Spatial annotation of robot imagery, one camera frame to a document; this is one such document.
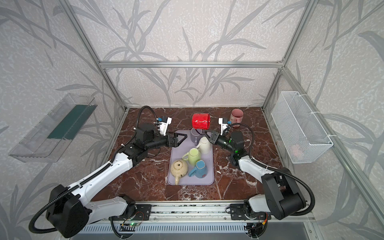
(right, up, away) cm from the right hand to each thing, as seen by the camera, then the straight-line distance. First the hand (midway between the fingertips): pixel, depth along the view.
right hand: (203, 128), depth 78 cm
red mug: (-1, +4, -3) cm, 5 cm away
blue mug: (-2, -23, +2) cm, 24 cm away
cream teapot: (-14, -22, +2) cm, 26 cm away
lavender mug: (-5, -5, +15) cm, 17 cm away
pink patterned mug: (+22, +6, +23) cm, 33 cm away
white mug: (+1, -12, +13) cm, 18 cm away
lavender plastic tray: (-17, -17, +15) cm, 29 cm away
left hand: (-10, -2, -4) cm, 11 cm away
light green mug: (-6, -16, +5) cm, 18 cm away
